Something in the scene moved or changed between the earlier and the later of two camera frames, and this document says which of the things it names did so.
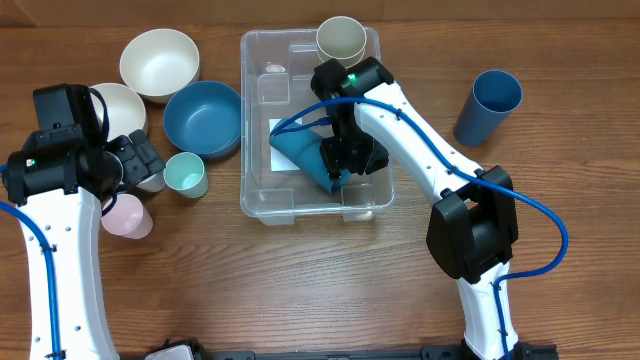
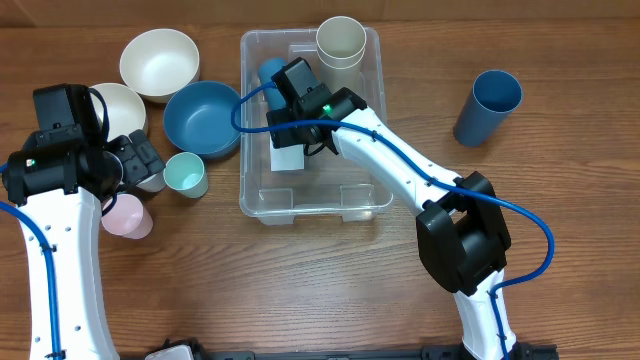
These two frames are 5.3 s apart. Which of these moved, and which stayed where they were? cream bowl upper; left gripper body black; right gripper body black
Moved: right gripper body black
Stayed: left gripper body black; cream bowl upper
